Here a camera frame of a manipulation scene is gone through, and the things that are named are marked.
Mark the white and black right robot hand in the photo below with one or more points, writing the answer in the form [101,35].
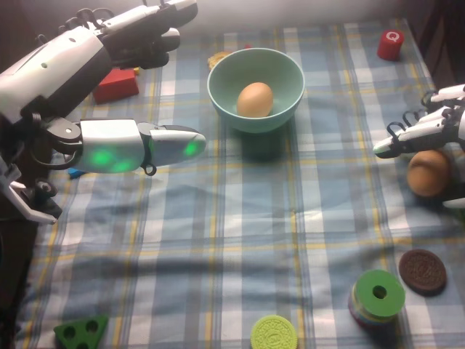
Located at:
[436,125]

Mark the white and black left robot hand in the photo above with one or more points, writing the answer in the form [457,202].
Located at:
[61,62]

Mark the brown egg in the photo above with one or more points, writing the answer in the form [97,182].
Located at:
[428,174]
[255,100]

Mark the teal green bowl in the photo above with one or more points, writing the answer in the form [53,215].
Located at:
[225,94]

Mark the red rectangular block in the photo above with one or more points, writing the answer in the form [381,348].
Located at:
[116,87]

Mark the red cylinder block letter Q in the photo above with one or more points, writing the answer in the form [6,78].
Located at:
[389,45]

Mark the blue toy piece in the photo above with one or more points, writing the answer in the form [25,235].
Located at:
[75,173]

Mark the brown sandwich cookie toy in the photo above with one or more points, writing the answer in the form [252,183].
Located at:
[422,271]

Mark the tan toy biscuit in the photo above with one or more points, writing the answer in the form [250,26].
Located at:
[215,60]

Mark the blue plaid tablecloth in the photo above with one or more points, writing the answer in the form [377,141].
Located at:
[232,236]

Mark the lime green sandwich cookie toy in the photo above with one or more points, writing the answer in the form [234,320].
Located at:
[274,332]

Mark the green triangle block with holes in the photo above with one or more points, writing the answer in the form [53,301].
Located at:
[81,332]

